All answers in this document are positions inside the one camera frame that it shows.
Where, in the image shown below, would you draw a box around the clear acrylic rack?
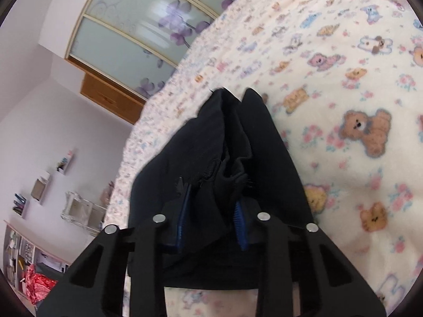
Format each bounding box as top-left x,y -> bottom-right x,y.
60,190 -> 107,236

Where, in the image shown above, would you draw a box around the brown plush toy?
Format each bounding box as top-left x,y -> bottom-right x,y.
100,181 -> 115,206

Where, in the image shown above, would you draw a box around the cluttered bookshelf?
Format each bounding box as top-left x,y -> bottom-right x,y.
2,221 -> 72,304

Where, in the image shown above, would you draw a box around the bear-print fleece blanket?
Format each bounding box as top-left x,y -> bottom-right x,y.
105,0 -> 423,317

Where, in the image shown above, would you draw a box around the red shiny foil bag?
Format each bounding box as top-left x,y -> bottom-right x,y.
22,263 -> 59,306

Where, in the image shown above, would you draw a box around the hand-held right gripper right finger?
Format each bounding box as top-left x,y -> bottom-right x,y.
233,201 -> 387,317

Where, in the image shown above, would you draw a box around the black pants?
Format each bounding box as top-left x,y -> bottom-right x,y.
127,87 -> 320,290

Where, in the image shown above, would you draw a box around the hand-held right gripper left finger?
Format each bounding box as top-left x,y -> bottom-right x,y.
36,186 -> 193,317

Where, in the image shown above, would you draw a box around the wooden door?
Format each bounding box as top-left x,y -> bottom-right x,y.
80,73 -> 146,125

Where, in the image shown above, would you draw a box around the frosted glass sliding wardrobe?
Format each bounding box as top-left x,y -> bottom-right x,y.
64,0 -> 256,102

